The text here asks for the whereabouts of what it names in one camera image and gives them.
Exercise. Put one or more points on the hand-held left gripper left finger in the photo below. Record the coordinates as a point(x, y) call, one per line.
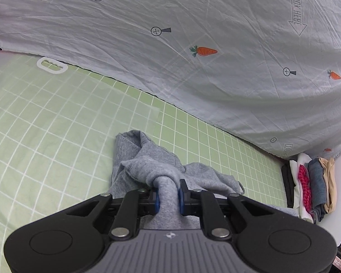
point(156, 202)

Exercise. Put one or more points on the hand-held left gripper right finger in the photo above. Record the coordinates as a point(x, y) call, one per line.
point(181, 200)

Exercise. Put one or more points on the grey zip hoodie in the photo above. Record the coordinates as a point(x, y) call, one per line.
point(164, 159)

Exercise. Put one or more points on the stack of folded clothes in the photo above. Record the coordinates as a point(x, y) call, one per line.
point(295, 182)

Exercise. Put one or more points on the folded black garment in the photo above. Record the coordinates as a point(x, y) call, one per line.
point(287, 184)

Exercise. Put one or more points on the green grid mat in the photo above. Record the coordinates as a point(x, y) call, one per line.
point(59, 136)

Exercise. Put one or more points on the folded red knit garment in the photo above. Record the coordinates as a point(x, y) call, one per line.
point(304, 184)

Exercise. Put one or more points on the folded blue-grey garment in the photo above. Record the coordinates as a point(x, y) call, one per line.
point(318, 182)

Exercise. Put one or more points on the folded beige garment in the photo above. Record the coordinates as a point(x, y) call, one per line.
point(331, 182)

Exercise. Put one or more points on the grey carrot print sheet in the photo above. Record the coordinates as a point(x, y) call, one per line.
point(187, 11)

